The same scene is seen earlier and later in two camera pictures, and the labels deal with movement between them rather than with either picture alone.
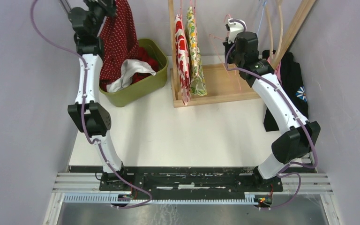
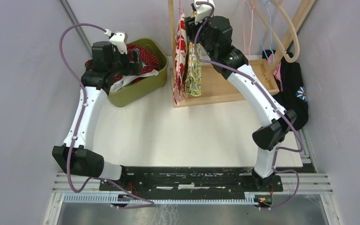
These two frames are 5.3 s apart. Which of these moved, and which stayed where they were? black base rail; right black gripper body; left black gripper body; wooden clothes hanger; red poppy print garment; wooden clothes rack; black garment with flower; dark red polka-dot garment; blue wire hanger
Moved: right black gripper body; blue wire hanger; red poppy print garment; left black gripper body; dark red polka-dot garment; wooden clothes hanger
Stayed: wooden clothes rack; black base rail; black garment with flower
